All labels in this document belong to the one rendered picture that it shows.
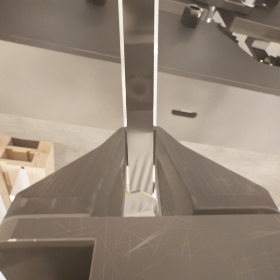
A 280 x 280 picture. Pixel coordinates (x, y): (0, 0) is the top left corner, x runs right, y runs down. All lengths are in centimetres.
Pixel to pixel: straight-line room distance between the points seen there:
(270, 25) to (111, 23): 30
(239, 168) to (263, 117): 230
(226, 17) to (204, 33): 15
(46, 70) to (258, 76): 22
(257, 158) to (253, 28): 208
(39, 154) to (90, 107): 184
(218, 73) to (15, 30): 20
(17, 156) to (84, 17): 195
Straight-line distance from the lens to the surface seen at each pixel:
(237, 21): 50
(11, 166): 208
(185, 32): 36
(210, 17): 56
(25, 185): 229
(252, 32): 52
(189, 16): 38
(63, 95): 27
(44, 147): 217
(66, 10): 34
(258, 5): 60
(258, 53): 67
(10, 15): 29
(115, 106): 27
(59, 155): 233
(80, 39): 26
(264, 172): 278
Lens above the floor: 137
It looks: 41 degrees down
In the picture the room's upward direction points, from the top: 179 degrees clockwise
